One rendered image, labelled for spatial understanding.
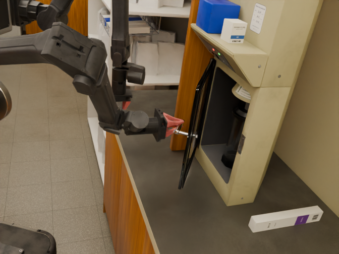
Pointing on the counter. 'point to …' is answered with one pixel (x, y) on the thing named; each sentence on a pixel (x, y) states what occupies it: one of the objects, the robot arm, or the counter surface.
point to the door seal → (195, 121)
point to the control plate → (217, 53)
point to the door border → (192, 125)
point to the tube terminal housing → (265, 91)
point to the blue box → (215, 14)
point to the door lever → (180, 130)
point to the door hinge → (207, 101)
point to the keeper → (241, 144)
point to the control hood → (238, 56)
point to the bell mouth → (241, 93)
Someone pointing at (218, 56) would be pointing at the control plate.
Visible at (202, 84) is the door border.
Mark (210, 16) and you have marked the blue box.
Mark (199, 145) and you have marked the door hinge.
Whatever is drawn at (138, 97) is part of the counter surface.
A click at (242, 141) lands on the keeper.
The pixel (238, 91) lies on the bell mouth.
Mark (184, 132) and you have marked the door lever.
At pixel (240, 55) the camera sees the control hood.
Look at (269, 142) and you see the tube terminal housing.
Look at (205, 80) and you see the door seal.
